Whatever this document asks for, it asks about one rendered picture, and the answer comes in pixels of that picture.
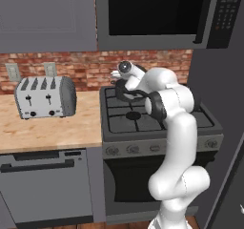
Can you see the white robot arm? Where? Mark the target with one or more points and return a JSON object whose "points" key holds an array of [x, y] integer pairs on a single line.
{"points": [[178, 137]]}

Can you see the grey dishwasher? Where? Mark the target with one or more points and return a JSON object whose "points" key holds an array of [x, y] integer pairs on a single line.
{"points": [[44, 188]]}

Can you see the grey stove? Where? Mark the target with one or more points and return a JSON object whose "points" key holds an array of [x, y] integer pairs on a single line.
{"points": [[127, 134]]}

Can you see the grey wall outlet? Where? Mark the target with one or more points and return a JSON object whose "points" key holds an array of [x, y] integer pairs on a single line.
{"points": [[50, 69], [13, 72]]}

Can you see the grey fridge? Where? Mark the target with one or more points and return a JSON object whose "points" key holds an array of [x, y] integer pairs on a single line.
{"points": [[219, 112]]}

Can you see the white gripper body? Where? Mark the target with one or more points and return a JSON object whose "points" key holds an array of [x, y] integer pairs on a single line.
{"points": [[115, 74]]}

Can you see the grey stove knob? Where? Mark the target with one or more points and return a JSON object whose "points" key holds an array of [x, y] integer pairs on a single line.
{"points": [[111, 150], [132, 149], [211, 143], [154, 148]]}

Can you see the black oven door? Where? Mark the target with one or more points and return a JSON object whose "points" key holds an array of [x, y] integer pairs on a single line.
{"points": [[127, 182]]}

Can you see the grey cupboard door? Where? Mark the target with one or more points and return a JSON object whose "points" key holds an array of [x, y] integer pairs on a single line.
{"points": [[47, 16]]}

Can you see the silver four-slot toaster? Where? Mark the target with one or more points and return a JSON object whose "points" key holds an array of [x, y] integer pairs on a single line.
{"points": [[44, 97]]}

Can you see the grey microwave oven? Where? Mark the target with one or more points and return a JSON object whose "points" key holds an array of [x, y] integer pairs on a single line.
{"points": [[152, 16]]}

